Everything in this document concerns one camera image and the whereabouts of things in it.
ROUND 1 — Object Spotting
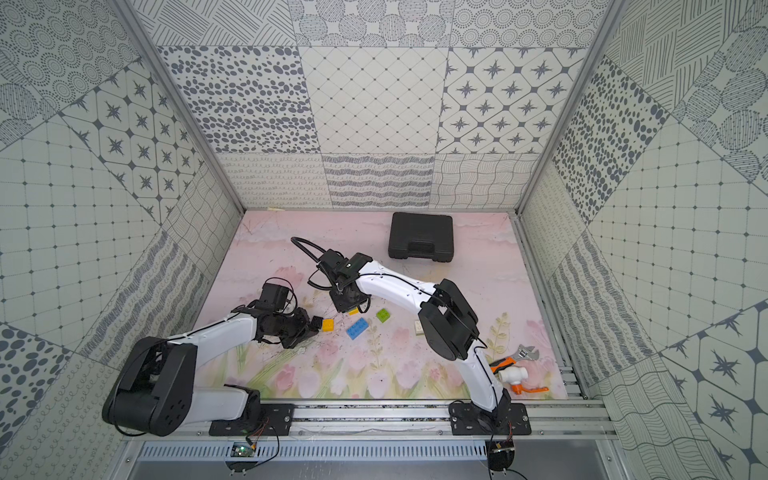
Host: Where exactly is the blue long lego brick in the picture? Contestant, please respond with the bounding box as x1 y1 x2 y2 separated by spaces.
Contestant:
346 318 370 340

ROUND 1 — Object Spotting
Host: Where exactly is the green lego brick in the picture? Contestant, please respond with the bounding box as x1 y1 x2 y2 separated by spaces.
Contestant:
376 308 391 323

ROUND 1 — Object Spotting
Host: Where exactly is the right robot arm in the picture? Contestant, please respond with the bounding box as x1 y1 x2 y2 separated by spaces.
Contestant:
314 250 510 419

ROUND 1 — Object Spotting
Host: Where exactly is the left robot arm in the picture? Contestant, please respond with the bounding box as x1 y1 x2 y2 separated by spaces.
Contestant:
102 302 323 437

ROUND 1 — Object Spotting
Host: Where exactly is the black plastic tool case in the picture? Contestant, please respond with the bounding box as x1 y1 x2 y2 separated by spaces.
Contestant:
388 212 455 263

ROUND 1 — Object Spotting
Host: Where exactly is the adjustable metal wrench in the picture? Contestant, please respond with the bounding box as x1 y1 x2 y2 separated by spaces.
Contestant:
511 344 540 362

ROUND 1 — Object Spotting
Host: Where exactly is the white pvc valve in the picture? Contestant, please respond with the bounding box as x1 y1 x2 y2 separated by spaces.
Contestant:
498 366 529 385

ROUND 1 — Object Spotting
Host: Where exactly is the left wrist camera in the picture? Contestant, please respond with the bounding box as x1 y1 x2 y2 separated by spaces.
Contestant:
259 282 292 311

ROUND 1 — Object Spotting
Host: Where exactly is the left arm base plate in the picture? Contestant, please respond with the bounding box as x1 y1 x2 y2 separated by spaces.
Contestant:
208 403 296 437

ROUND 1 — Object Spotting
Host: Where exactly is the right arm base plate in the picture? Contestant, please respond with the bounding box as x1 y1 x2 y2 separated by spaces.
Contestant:
448 401 532 437

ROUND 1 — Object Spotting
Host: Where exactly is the orange handled tool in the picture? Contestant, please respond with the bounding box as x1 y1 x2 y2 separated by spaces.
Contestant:
490 357 549 395

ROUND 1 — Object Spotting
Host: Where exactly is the aluminium rail frame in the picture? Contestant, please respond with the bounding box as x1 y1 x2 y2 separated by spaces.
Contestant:
122 399 619 443

